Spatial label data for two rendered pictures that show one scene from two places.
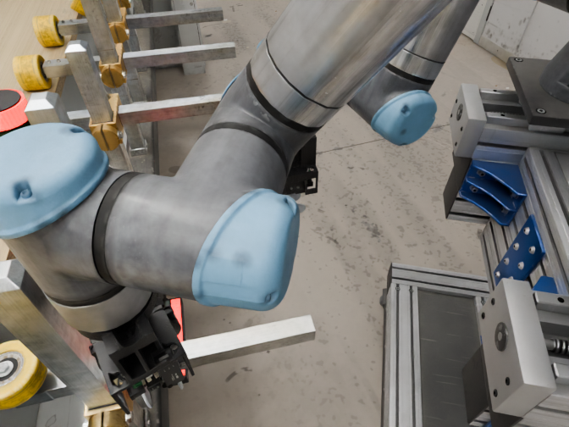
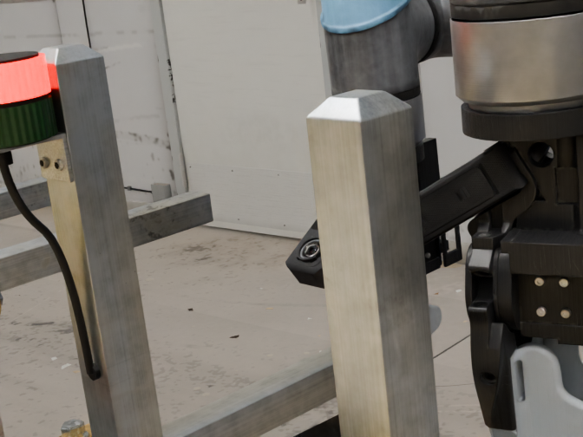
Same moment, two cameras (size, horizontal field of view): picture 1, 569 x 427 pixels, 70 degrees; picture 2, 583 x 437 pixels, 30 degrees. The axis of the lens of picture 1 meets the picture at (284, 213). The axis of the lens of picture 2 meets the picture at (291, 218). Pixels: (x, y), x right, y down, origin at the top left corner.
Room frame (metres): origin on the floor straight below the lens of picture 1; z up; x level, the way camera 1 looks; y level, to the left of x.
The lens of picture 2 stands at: (-0.22, 0.50, 1.22)
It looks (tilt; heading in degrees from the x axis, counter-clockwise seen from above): 15 degrees down; 332
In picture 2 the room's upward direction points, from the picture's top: 7 degrees counter-clockwise
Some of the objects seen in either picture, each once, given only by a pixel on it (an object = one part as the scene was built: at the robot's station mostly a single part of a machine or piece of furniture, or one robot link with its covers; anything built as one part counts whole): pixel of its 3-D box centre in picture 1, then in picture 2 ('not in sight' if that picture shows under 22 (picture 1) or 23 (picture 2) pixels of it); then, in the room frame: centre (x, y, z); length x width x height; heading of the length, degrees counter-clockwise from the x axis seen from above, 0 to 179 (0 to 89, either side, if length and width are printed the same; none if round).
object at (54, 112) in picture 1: (102, 226); (121, 401); (0.44, 0.30, 0.92); 0.03 x 0.03 x 0.48; 13
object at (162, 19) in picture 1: (137, 20); not in sight; (1.22, 0.43, 0.95); 0.50 x 0.04 x 0.04; 103
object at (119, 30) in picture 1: (118, 25); not in sight; (1.19, 0.48, 0.95); 0.13 x 0.06 x 0.05; 13
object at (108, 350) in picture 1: (133, 335); (555, 218); (0.18, 0.14, 1.06); 0.09 x 0.08 x 0.12; 33
